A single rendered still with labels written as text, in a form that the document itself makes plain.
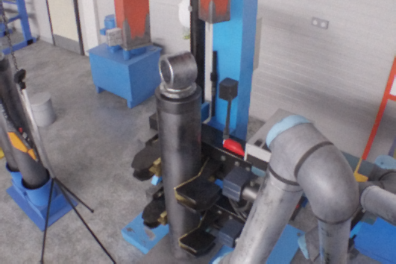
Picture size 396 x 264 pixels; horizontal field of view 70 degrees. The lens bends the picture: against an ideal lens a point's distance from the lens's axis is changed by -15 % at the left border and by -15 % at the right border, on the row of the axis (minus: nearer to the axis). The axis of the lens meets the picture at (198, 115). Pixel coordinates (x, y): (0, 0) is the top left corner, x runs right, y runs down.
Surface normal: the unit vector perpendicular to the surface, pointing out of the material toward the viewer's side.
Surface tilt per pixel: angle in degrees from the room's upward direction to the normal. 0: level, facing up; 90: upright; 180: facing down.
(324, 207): 86
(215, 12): 90
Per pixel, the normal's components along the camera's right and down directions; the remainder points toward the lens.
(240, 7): -0.59, 0.46
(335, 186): -0.16, -0.02
